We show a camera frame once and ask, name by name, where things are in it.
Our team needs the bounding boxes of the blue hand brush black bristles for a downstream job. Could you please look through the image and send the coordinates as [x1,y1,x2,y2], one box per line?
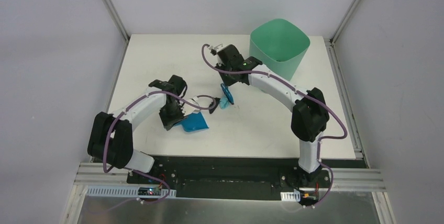
[220,83,234,105]

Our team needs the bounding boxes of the blue plastic dustpan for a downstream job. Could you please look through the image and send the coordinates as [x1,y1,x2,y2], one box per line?
[174,112,209,133]

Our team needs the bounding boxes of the black paper scrap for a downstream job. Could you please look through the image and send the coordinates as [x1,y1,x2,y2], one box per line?
[208,97,220,114]

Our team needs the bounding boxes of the light blue paper scrap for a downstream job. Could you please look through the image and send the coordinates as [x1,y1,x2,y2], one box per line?
[219,97,231,109]

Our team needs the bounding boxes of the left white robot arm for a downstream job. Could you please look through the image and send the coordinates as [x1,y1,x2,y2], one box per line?
[87,75,187,185]

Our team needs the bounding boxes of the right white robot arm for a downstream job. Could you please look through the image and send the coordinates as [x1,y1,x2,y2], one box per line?
[210,44,329,187]

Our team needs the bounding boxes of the green plastic bin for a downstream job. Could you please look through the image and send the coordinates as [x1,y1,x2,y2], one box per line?
[249,19,310,81]

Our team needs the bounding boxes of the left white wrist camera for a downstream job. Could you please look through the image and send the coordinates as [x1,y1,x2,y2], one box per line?
[188,96,206,113]

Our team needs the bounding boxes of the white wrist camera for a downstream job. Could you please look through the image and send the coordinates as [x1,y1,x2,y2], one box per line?
[188,96,206,113]
[209,43,224,55]

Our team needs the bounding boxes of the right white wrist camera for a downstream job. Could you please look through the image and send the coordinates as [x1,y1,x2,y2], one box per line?
[209,43,224,55]

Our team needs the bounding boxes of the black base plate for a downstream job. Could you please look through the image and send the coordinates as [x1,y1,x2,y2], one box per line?
[93,154,332,201]

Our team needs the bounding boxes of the left white cable duct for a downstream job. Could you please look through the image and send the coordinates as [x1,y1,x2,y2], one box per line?
[86,186,176,198]

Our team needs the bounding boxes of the white cable duct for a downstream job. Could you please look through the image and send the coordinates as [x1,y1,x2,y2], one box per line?
[86,186,176,198]
[280,191,301,202]

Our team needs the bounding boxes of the right white cable duct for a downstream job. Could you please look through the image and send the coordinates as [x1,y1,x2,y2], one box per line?
[280,191,301,202]

